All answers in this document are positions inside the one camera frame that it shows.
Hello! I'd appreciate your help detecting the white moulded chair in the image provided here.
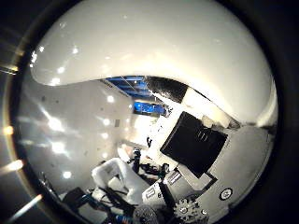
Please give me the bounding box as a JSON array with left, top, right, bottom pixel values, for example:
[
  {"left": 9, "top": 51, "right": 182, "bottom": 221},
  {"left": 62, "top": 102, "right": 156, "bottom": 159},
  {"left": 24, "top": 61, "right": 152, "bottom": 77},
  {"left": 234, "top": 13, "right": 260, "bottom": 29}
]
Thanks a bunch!
[{"left": 91, "top": 157, "right": 151, "bottom": 205}]

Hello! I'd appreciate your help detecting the blue wall screen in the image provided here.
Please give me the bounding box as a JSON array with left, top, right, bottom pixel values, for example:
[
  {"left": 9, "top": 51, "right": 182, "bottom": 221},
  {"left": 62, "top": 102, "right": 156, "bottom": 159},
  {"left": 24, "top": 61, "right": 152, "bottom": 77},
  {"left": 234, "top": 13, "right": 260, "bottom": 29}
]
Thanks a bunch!
[{"left": 133, "top": 101, "right": 166, "bottom": 117}]

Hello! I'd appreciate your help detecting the black cable bundle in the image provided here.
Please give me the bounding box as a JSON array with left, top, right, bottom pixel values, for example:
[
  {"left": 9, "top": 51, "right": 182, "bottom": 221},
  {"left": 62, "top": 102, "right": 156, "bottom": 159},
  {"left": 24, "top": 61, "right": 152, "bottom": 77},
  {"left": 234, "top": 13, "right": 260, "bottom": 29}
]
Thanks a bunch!
[{"left": 62, "top": 186, "right": 135, "bottom": 224}]

